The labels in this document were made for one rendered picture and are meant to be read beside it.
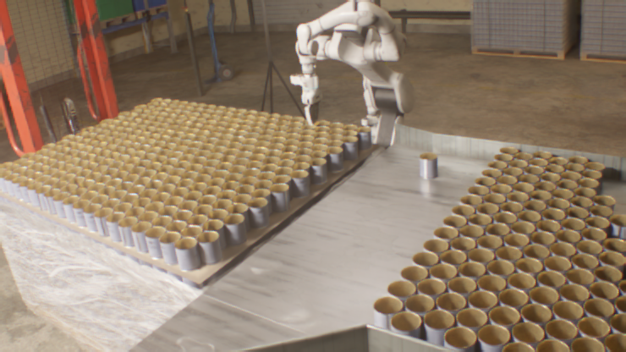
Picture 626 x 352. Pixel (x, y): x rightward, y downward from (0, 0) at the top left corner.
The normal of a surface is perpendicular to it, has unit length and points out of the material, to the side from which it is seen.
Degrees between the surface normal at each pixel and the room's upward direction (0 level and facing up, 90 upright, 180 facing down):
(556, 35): 88
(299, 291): 0
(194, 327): 0
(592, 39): 90
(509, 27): 92
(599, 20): 89
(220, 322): 0
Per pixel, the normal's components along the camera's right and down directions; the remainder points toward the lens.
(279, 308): -0.12, -0.91
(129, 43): 0.81, 0.14
